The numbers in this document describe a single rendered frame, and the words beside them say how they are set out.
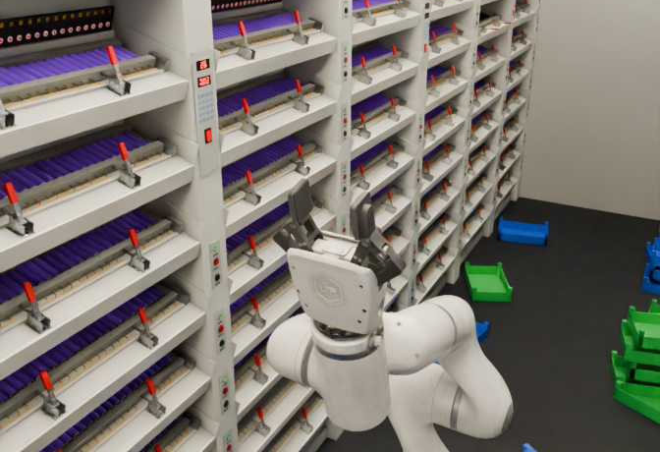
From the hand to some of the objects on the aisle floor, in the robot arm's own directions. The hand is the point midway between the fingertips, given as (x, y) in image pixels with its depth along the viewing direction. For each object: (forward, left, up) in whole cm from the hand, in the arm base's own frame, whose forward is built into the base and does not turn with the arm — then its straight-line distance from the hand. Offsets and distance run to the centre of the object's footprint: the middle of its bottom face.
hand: (330, 204), depth 70 cm
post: (+76, -59, -155) cm, 183 cm away
